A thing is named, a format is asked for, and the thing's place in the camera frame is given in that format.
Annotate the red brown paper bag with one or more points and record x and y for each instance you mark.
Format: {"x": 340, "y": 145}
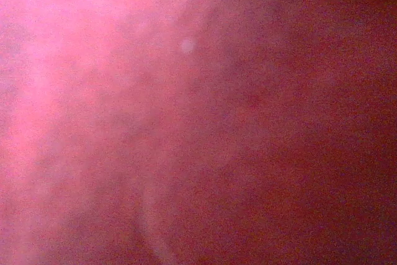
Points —
{"x": 198, "y": 131}

